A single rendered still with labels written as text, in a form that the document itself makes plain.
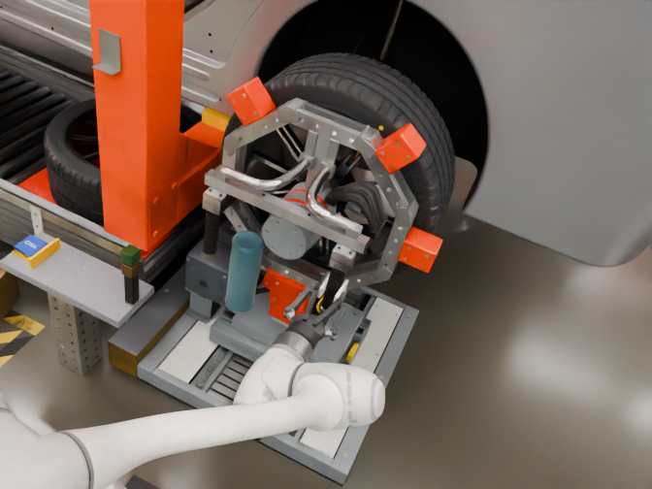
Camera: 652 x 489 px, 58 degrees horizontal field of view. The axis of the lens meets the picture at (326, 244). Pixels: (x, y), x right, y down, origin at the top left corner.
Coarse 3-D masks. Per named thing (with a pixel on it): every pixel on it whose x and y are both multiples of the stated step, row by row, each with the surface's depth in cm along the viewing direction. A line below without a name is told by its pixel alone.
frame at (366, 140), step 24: (264, 120) 147; (288, 120) 144; (312, 120) 141; (336, 120) 144; (240, 144) 154; (360, 144) 139; (240, 168) 164; (384, 168) 141; (384, 192) 144; (408, 192) 147; (240, 216) 170; (408, 216) 146; (264, 264) 176; (288, 264) 174; (312, 264) 176; (360, 264) 169; (384, 264) 158; (312, 288) 174
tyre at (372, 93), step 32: (320, 64) 154; (352, 64) 154; (384, 64) 157; (288, 96) 150; (320, 96) 146; (352, 96) 143; (384, 96) 146; (416, 96) 154; (384, 128) 144; (416, 128) 147; (416, 160) 146; (448, 160) 159; (416, 192) 151; (448, 192) 164; (416, 224) 156
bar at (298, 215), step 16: (208, 176) 139; (224, 192) 140; (240, 192) 138; (256, 192) 138; (272, 208) 136; (288, 208) 136; (304, 224) 135; (320, 224) 133; (336, 240) 134; (352, 240) 132; (368, 240) 133
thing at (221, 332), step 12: (264, 276) 235; (228, 312) 213; (216, 324) 212; (228, 324) 212; (360, 324) 226; (216, 336) 210; (228, 336) 207; (240, 336) 210; (360, 336) 219; (228, 348) 211; (240, 348) 209; (252, 348) 206; (264, 348) 208; (348, 348) 216; (252, 360) 209; (348, 360) 211
